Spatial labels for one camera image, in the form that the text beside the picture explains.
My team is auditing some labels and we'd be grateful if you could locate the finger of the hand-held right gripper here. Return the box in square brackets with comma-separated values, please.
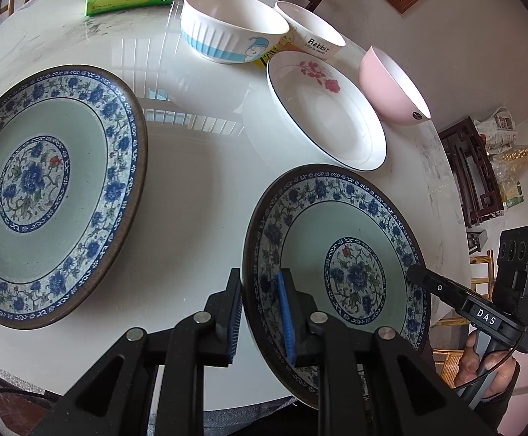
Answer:
[407, 263, 492, 310]

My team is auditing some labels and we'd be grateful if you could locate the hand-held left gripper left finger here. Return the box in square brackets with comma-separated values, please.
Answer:
[48, 268, 246, 436]

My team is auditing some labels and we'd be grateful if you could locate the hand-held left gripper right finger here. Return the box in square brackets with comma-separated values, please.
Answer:
[277, 269, 496, 436]

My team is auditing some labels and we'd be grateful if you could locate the small blue floral plate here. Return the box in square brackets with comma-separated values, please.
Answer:
[242, 163, 432, 412]

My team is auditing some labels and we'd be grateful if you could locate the white plate with pink flower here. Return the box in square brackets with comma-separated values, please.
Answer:
[266, 50, 388, 172]

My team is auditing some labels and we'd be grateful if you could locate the pink bowl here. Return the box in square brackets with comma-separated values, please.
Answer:
[358, 45, 432, 125]

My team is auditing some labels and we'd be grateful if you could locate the large blue floral plate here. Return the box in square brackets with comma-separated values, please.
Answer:
[0, 65, 149, 330]

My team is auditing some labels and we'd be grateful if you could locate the white bowl with black lettering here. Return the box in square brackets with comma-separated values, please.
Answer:
[273, 1, 346, 62]

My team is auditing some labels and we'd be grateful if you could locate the white bowl with blue stripes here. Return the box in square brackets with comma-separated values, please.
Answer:
[181, 0, 290, 64]

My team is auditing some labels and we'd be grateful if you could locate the person's right forearm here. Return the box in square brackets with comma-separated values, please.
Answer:
[473, 359, 525, 436]

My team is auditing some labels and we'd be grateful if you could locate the person's right hand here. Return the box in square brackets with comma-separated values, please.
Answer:
[454, 327, 519, 391]

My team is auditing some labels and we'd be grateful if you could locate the bamboo chair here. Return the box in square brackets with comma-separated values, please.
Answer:
[432, 250, 496, 387]

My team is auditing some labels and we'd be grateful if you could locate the person's grey clothing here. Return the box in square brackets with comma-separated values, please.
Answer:
[202, 395, 319, 436]

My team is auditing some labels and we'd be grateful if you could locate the clear bag of yellow items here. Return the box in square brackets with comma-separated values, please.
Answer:
[488, 144, 528, 210]

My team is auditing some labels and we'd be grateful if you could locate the dark carved wooden stand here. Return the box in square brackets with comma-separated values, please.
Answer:
[439, 117, 505, 228]

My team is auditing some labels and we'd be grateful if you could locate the newspaper-printed bag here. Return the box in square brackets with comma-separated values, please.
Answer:
[475, 106, 519, 155]

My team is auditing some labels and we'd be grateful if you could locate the black cable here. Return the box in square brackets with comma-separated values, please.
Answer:
[0, 386, 60, 419]

